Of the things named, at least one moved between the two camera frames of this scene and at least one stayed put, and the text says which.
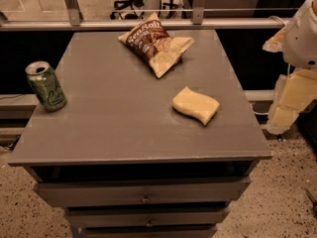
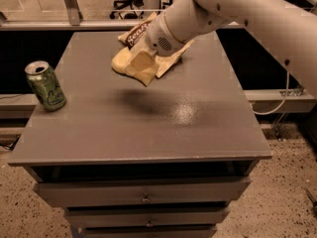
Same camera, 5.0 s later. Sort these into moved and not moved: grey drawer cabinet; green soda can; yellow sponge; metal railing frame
Moved: yellow sponge
Not moved: grey drawer cabinet; green soda can; metal railing frame
